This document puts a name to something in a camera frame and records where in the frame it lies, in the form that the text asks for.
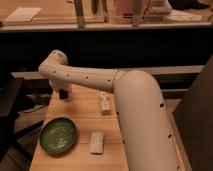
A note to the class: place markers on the white eraser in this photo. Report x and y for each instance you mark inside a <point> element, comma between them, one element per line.
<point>96,142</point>

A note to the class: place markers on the long wooden shelf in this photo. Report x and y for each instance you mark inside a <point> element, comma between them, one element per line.
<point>101,26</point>

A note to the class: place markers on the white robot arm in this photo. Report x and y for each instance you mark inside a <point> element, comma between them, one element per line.
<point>145,126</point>

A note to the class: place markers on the green bowl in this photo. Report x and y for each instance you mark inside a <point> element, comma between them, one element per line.
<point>58,136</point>

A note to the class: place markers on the white ceramic cup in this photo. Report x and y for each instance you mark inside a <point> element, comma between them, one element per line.
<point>69,91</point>

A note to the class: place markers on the white paper sheet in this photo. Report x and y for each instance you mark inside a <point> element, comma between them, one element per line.
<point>23,14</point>

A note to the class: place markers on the white rectangular block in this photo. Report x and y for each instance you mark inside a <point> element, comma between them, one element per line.
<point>105,103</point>

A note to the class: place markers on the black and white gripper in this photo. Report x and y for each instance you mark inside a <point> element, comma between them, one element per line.
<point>63,94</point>

